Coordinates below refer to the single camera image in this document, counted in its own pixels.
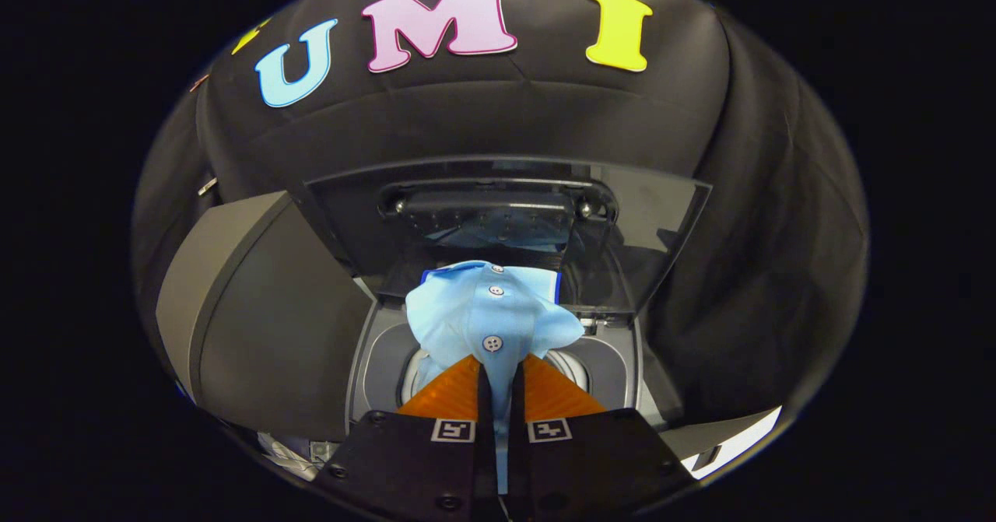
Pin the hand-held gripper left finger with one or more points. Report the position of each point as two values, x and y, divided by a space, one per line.
420 467

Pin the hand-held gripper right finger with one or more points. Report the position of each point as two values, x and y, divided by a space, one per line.
591 467

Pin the grey washing machine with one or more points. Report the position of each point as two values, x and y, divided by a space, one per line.
615 366

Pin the light blue polo shirt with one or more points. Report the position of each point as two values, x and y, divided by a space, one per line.
482 312

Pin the dark washing machine lid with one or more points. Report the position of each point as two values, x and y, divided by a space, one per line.
646 218

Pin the silver clip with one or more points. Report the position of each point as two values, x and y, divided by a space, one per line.
208 187

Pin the black backdrop cloth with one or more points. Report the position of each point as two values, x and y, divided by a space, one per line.
467 110

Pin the pink clip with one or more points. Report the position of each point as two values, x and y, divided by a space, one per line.
199 82

